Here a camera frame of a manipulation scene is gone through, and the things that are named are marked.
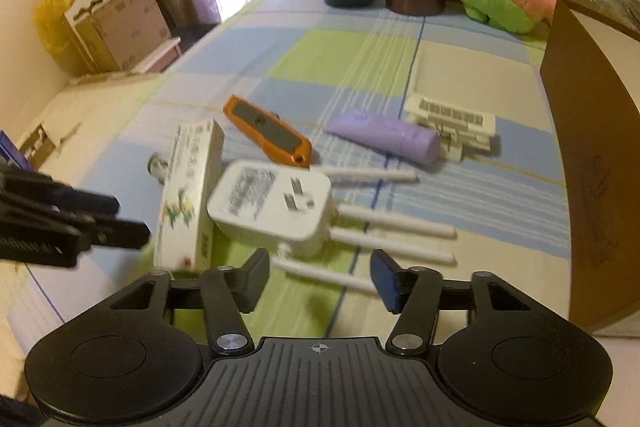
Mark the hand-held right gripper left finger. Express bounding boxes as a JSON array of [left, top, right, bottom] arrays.
[[111, 248, 271, 355]]

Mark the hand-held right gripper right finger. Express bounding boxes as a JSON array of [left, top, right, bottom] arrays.
[[370, 248, 531, 354]]

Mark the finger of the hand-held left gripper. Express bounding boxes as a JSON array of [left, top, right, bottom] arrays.
[[30, 213, 152, 258], [0, 172, 121, 220]]

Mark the white green medicine box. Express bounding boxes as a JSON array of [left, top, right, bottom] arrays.
[[152, 118, 224, 273]]

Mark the white wifi extender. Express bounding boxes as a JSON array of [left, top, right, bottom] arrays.
[[206, 159, 458, 293]]

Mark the purple tube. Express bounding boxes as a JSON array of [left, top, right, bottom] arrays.
[[324, 107, 442, 165]]

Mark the orange utility knife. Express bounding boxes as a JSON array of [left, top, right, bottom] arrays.
[[222, 95, 313, 168]]

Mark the cream hair clip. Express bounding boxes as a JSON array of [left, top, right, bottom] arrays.
[[404, 96, 501, 160]]

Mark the brown cardboard box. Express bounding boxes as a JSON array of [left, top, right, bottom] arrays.
[[540, 0, 640, 338]]

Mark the small glass bottle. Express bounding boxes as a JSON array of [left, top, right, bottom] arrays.
[[146, 152, 173, 180]]

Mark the beige printed sheet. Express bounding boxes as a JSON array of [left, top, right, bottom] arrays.
[[0, 72, 166, 358]]

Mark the white stool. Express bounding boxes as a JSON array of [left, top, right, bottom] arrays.
[[132, 36, 182, 75]]

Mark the yellow plastic bag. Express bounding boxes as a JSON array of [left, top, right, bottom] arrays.
[[34, 0, 96, 75]]

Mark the white scalloped carton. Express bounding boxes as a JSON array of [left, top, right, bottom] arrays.
[[64, 0, 112, 75]]

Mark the plaid blanket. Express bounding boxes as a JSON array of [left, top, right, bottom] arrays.
[[25, 0, 571, 338]]

